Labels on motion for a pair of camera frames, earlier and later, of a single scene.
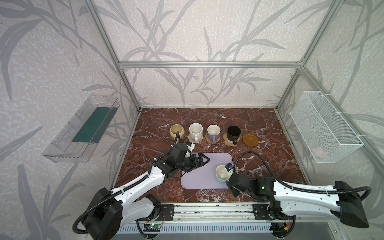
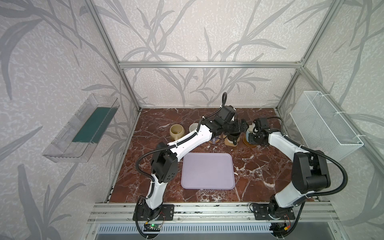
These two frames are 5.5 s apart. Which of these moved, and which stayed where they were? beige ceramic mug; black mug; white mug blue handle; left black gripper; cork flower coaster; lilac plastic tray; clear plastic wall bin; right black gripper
Moved: left black gripper; white mug blue handle; right black gripper
Stayed: beige ceramic mug; clear plastic wall bin; cork flower coaster; black mug; lilac plastic tray
